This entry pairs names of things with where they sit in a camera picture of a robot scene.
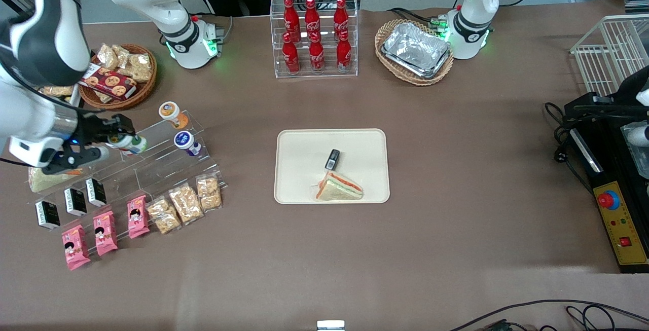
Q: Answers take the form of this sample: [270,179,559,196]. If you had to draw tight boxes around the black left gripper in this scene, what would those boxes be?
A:
[564,65,649,119]

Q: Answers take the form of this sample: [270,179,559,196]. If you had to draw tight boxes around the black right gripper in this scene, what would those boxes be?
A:
[75,113,137,146]

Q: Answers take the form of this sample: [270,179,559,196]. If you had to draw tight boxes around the green gum bottle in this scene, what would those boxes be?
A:
[108,134,148,155]

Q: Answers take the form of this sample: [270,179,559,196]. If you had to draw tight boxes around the orange gum bottle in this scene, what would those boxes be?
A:
[158,101,189,130]

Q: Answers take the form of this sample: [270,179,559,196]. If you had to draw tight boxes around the purple gum bottle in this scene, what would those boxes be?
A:
[174,130,202,157]

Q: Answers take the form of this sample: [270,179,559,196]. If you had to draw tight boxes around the aluminium foil tray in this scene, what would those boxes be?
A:
[381,50,451,80]
[383,22,452,73]

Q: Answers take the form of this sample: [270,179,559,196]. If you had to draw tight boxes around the cream plastic tray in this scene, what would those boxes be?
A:
[274,128,390,205]

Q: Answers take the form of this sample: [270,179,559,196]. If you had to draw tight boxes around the red cookie box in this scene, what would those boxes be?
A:
[79,65,137,101]

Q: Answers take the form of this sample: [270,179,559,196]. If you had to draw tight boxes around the wicker snack basket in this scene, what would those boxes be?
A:
[79,44,158,111]

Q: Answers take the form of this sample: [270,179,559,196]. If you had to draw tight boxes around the clear acrylic step display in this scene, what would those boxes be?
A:
[30,111,227,266]

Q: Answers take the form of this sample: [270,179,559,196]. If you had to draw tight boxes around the black yellow control box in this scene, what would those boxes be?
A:
[564,116,649,274]

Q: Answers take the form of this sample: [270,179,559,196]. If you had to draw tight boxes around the pink snack packet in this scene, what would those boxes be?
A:
[93,210,118,256]
[127,195,151,239]
[61,225,91,271]

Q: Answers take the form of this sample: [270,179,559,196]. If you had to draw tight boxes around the wrapped triangle sandwich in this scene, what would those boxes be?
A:
[313,171,364,202]
[28,166,84,193]

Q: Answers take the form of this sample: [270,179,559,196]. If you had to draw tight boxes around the red emergency stop button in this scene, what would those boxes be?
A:
[597,189,620,211]

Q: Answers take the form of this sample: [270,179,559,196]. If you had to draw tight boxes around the clear-wrapped rice cracker pack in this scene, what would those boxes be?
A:
[147,197,182,234]
[196,175,223,212]
[169,184,204,225]

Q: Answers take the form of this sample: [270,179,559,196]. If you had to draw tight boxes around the red cola bottle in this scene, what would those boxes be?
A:
[333,0,349,36]
[336,31,352,72]
[308,32,325,72]
[282,33,301,74]
[283,0,301,39]
[304,0,321,38]

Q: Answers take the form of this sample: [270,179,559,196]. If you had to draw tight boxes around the woven wicker basket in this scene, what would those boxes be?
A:
[375,19,454,86]

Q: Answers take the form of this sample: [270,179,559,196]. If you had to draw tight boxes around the clear acrylic bottle rack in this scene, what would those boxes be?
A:
[270,0,358,78]

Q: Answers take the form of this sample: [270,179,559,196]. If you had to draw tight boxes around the black cable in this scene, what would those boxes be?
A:
[565,305,617,331]
[388,7,447,30]
[449,299,649,331]
[544,102,595,196]

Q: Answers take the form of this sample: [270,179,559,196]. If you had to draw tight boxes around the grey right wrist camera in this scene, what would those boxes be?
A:
[41,146,110,176]

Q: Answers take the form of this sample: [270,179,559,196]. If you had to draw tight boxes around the white wire basket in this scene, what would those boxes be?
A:
[570,14,649,96]

